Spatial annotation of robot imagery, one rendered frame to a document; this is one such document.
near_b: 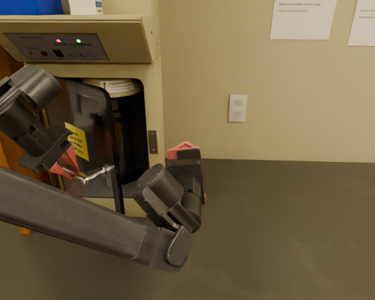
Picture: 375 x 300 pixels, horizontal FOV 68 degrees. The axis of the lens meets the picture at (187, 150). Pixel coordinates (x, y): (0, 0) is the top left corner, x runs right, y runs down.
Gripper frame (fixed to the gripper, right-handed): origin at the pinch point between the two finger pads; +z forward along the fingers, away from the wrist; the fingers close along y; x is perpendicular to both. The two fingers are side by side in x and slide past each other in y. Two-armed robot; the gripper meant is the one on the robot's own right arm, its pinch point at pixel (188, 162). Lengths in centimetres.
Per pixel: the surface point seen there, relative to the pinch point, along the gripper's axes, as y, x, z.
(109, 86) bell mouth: 15.7, 18.9, 15.0
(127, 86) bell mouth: 14.6, 14.9, 17.0
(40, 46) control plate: 28.0, 28.5, 6.5
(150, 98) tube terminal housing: 12.2, 8.5, 12.3
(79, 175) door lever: 3.3, 22.4, -7.0
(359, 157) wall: -37, -68, 53
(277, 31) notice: 18, -33, 55
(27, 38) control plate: 29.8, 29.8, 5.1
